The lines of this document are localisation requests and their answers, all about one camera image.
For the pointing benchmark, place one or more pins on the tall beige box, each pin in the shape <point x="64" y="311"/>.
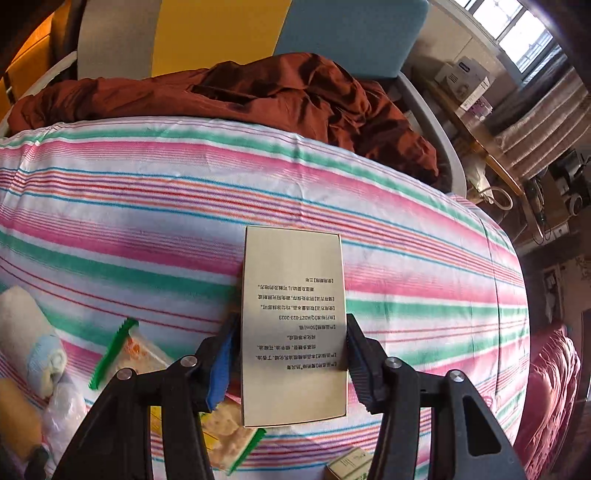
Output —
<point x="295" y="277"/>

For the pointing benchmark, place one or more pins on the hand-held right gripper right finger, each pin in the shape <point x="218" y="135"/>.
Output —
<point x="360" y="369"/>

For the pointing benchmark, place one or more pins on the pink quilt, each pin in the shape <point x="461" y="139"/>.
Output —
<point x="549" y="401"/>

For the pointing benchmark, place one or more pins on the green cracker packet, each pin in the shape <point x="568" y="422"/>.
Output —
<point x="143" y="355"/>

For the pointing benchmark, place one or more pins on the striped bed sheet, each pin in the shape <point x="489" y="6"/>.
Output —
<point x="184" y="207"/>

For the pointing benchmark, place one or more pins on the white plastic wrapped bundle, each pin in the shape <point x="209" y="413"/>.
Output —
<point x="67" y="415"/>

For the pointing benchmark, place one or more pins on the white cardboard box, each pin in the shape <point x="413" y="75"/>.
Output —
<point x="461" y="76"/>

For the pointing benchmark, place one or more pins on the small purple box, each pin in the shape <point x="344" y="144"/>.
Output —
<point x="475" y="110"/>

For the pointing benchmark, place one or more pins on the white rolled towel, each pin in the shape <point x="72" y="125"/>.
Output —
<point x="27" y="332"/>

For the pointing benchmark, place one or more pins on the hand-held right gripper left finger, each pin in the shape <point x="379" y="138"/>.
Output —
<point x="217" y="369"/>

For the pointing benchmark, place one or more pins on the white framed window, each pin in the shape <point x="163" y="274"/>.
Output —
<point x="508" y="27"/>

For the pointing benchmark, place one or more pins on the red-brown blanket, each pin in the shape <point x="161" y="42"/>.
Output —
<point x="277" y="101"/>

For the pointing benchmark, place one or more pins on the small green box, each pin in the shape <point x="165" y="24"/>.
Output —
<point x="346" y="466"/>

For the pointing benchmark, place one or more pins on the beige patterned curtain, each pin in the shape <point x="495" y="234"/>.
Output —
<point x="540" y="124"/>

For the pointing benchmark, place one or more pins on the wooden desk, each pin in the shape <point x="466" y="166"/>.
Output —
<point x="450" y="110"/>

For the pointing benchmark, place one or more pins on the brown cardboard box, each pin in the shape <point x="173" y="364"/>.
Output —
<point x="549" y="203"/>

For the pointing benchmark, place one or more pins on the yellow rolled towel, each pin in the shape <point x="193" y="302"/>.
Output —
<point x="18" y="415"/>

